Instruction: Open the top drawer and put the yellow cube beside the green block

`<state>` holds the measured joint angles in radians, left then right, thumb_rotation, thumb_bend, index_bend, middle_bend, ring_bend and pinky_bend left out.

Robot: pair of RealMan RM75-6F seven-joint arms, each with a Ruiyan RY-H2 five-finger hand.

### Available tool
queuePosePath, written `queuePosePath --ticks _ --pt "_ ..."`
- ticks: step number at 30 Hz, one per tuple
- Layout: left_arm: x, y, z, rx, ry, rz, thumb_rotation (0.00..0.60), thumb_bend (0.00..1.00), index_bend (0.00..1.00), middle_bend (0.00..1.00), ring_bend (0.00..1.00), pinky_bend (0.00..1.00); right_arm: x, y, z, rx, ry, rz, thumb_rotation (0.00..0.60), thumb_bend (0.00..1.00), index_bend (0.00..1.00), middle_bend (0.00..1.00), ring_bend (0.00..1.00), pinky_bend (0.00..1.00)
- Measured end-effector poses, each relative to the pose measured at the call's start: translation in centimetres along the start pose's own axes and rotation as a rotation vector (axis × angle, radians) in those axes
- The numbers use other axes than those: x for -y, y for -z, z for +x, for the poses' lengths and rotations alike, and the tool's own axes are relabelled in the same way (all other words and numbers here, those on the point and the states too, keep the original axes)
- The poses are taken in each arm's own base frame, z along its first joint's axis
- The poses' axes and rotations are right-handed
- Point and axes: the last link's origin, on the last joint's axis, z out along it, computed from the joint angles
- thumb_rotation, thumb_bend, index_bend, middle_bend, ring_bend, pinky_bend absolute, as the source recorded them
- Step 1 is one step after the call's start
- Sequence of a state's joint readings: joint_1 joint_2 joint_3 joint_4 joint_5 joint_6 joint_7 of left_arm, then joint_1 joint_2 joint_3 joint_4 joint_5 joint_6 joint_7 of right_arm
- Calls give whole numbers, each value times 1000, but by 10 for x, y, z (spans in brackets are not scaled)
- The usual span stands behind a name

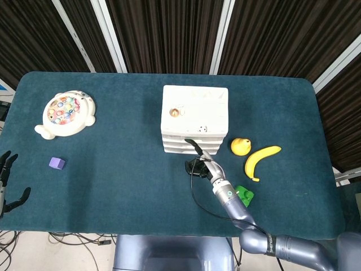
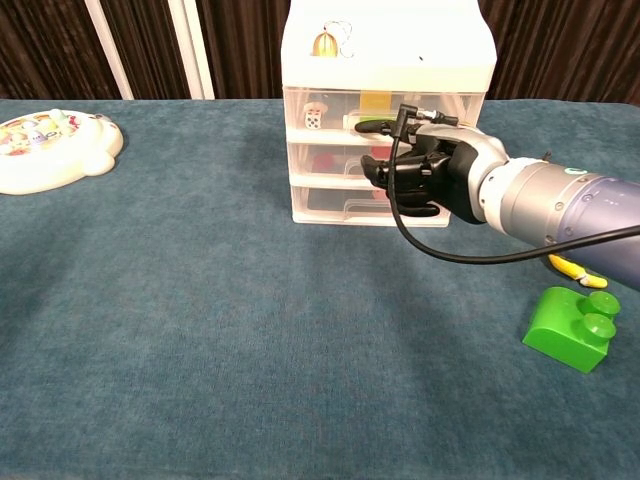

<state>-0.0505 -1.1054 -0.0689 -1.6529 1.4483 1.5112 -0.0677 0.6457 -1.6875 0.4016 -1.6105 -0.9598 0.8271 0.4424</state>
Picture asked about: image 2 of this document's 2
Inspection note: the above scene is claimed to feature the teal velvet tablecloth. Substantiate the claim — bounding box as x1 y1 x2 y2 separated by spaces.
0 98 640 480

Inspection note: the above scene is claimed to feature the green building brick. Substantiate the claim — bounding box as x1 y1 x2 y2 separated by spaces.
521 286 622 375

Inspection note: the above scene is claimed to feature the dark brown pleated curtain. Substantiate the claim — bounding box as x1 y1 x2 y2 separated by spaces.
0 0 640 107

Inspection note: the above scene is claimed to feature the clear plastic drawer with red toys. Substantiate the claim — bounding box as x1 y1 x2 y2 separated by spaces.
287 142 451 190

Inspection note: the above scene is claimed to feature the yellow toy banana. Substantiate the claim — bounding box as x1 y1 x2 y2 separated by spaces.
548 253 609 290

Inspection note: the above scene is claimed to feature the clear plastic drawer with black item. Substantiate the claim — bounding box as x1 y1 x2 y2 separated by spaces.
291 184 451 225

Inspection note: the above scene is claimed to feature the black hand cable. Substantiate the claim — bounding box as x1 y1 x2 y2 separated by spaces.
387 103 640 264

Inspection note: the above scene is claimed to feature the small brass bell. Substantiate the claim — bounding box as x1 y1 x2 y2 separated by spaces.
311 30 340 57

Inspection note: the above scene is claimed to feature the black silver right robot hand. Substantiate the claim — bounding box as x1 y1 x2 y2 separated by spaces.
354 118 509 225

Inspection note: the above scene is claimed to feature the clear plastic drawer with dividers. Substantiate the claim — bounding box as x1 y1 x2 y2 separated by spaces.
283 87 484 147

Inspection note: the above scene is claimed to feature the small yellow block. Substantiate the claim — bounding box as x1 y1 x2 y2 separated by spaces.
359 91 392 110

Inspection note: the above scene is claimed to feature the white plastic drawer cabinet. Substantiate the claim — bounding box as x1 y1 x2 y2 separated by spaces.
280 0 499 229

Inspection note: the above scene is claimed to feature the white fishing game toy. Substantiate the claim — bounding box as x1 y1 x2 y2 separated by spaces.
0 108 125 196

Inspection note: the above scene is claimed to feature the white metal frame post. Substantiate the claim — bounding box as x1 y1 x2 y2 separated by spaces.
83 0 135 100
167 0 216 100

